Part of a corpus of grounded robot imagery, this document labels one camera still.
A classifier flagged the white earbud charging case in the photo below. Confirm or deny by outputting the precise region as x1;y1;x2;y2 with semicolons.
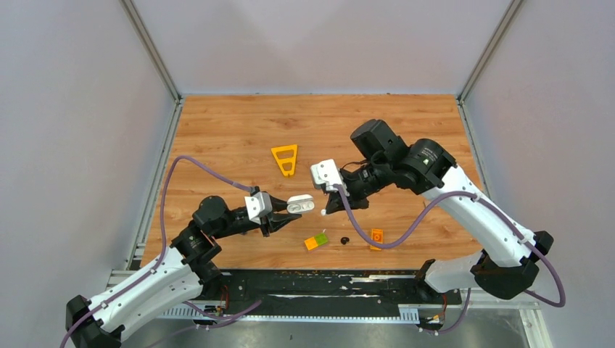
286;194;315;214

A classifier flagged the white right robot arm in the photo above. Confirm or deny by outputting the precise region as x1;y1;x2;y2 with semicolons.
310;119;553;303

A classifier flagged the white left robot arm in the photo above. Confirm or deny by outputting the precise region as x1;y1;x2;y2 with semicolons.
62;191;315;347

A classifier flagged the orange green toy brick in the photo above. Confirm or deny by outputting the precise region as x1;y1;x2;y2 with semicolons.
304;233;329;251

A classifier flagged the yellow triangular toy block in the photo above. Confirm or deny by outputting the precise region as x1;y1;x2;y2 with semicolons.
271;144;298;178

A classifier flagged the orange arch toy block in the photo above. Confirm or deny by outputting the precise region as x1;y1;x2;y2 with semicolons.
370;228;384;251

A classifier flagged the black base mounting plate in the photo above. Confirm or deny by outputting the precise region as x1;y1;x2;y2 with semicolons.
196;269;462;316

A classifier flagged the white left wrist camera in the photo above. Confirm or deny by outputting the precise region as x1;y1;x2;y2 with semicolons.
244;191;273;224

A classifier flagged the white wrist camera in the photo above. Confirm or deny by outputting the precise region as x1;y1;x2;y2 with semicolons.
310;159;344;193
244;191;273;224

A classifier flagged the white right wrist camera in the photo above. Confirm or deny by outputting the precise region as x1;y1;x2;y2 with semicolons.
310;159;344;193

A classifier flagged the white slotted cable duct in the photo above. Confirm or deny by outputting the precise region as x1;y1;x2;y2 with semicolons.
157;304;420;325

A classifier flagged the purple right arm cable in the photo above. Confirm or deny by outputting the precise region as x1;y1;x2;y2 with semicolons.
336;184;566;308

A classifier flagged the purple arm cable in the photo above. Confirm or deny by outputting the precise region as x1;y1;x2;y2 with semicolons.
59;154;263;348
336;184;566;308

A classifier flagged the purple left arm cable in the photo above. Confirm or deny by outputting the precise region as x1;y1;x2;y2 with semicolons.
59;154;263;348

